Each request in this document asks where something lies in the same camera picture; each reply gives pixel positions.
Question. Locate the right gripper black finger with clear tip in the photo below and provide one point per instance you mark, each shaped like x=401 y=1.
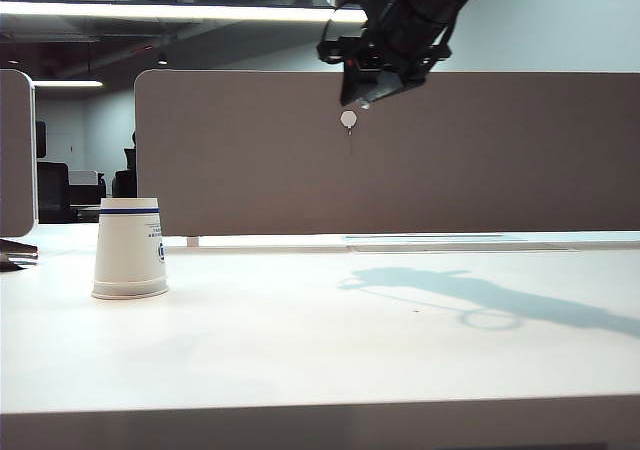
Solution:
x=387 y=86

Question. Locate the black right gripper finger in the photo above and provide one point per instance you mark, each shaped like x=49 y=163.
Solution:
x=356 y=85

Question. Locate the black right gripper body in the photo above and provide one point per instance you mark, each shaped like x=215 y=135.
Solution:
x=395 y=60

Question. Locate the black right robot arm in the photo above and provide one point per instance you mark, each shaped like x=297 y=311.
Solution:
x=425 y=5

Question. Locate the white round adhesive hook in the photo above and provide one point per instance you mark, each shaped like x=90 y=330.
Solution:
x=348 y=118

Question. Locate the grey desk divider panel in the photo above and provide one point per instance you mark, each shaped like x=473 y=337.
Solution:
x=400 y=170

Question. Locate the long ceiling light strip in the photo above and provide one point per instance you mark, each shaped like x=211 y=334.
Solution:
x=175 y=12

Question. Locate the white divider support foot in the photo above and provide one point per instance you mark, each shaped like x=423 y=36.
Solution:
x=192 y=241

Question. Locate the black office chair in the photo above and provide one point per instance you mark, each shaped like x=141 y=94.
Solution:
x=125 y=180
x=52 y=190

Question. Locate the short distant ceiling light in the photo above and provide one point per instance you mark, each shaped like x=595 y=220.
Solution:
x=67 y=84

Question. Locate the narrow brown desk divider panel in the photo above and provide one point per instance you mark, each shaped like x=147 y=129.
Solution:
x=17 y=160

